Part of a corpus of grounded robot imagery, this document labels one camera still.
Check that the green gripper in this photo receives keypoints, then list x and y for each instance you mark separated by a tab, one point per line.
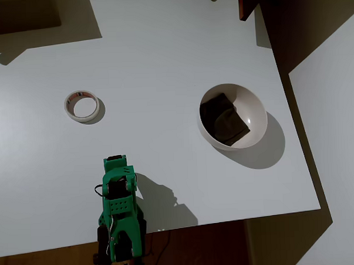
115	163

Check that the dark folded cloth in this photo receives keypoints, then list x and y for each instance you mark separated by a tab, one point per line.
223	118

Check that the black table clamp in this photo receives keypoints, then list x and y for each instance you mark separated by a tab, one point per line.
103	241

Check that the reddish wooden board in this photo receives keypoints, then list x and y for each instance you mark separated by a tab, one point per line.
246	3

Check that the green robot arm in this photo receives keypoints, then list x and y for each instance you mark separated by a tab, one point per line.
121	205

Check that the white round bowl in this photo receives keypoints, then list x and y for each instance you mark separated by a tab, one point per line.
252	105

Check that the dark brown furniture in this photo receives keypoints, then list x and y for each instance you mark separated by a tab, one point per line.
19	13

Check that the white tape roll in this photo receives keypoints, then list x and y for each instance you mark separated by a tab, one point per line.
71	98

